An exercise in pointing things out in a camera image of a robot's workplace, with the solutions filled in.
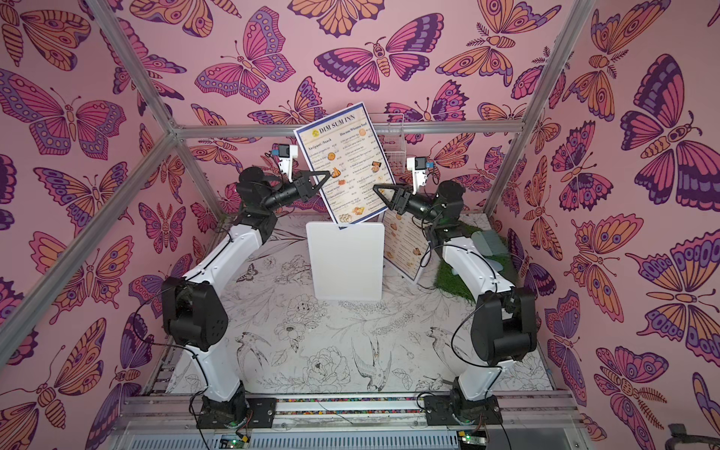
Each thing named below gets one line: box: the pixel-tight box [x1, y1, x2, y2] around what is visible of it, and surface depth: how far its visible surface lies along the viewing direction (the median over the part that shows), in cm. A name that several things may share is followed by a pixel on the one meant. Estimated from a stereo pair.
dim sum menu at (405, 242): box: [382, 209, 430, 282], surface depth 95 cm
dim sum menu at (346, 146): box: [293, 102, 397, 230], surface depth 76 cm
